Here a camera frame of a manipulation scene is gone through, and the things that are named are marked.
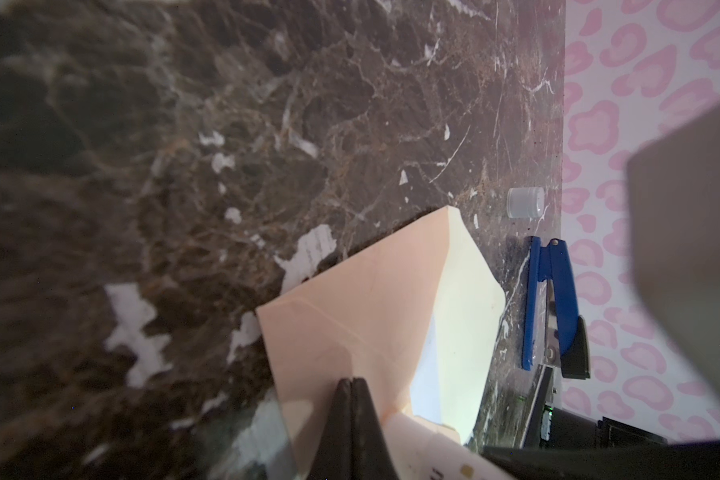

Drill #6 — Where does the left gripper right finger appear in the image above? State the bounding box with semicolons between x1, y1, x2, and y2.
350;378;398;480

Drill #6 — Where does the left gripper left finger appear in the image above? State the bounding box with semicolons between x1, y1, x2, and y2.
307;379;353;480

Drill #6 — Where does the white letter paper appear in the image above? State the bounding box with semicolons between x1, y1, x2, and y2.
410;316;442;424

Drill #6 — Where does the pink envelope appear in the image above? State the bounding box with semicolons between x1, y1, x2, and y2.
256;206;506;473

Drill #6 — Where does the clear glue stick cap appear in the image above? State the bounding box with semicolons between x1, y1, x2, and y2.
506;187;545;219

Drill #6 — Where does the white glue stick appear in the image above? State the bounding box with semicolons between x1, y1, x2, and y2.
382;413;514;480

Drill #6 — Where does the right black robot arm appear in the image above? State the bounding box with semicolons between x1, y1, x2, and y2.
474;105;720;479

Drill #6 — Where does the blue stapler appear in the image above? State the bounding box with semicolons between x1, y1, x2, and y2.
520;236;591;380

